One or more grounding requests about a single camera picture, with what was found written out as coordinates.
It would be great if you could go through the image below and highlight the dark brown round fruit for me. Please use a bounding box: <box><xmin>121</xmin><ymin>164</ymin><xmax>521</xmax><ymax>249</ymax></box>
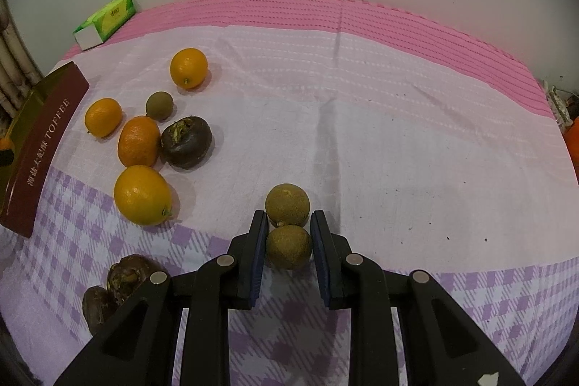
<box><xmin>83</xmin><ymin>286</ymin><xmax>118</xmax><ymax>336</ymax></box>

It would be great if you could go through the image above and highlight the cracked dark passion fruit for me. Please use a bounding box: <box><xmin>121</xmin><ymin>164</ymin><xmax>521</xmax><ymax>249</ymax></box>
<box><xmin>106</xmin><ymin>254</ymin><xmax>165</xmax><ymax>306</ymax></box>

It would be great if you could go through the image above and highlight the brown longan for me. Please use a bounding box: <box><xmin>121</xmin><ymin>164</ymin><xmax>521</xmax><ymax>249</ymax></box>
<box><xmin>265</xmin><ymin>183</ymin><xmax>310</xmax><ymax>227</ymax></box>
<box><xmin>266</xmin><ymin>225</ymin><xmax>312</xmax><ymax>270</ymax></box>

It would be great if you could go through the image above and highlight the dark orange mandarin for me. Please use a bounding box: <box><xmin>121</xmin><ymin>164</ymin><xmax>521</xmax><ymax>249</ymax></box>
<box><xmin>117</xmin><ymin>115</ymin><xmax>161</xmax><ymax>167</ymax></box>

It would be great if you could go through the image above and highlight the dark brown passion fruit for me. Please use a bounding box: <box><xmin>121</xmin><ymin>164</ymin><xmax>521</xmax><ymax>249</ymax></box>
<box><xmin>160</xmin><ymin>116</ymin><xmax>213</xmax><ymax>169</ymax></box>

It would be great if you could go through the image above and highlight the large yellow orange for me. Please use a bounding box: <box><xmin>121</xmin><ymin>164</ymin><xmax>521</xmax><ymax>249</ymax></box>
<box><xmin>84</xmin><ymin>98</ymin><xmax>123</xmax><ymax>138</ymax></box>

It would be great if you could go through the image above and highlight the green-brown longan with stem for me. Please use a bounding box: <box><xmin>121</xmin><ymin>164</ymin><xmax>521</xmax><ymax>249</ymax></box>
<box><xmin>145</xmin><ymin>91</ymin><xmax>174</xmax><ymax>122</ymax></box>

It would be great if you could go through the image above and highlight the small yellow orange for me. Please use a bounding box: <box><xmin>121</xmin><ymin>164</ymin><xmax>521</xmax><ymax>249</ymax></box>
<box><xmin>169</xmin><ymin>48</ymin><xmax>209</xmax><ymax>90</ymax></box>

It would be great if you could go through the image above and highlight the pink purple checked tablecloth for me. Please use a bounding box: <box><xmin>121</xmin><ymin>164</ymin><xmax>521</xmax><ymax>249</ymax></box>
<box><xmin>1</xmin><ymin>0</ymin><xmax>578</xmax><ymax>385</ymax></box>

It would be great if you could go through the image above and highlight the gold and maroon toffee tin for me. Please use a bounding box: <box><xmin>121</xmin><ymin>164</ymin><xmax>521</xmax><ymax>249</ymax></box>
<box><xmin>1</xmin><ymin>62</ymin><xmax>89</xmax><ymax>238</ymax></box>

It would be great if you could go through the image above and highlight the orange plastic bag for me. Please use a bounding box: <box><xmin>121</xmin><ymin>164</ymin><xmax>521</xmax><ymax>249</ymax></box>
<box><xmin>563</xmin><ymin>123</ymin><xmax>579</xmax><ymax>176</ymax></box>

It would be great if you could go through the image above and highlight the beige patterned curtain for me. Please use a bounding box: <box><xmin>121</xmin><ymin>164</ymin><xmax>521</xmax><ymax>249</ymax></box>
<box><xmin>0</xmin><ymin>0</ymin><xmax>42</xmax><ymax>119</ymax></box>

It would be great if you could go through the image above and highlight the green tissue pack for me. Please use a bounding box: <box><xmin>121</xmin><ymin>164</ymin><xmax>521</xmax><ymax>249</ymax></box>
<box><xmin>73</xmin><ymin>0</ymin><xmax>136</xmax><ymax>51</ymax></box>

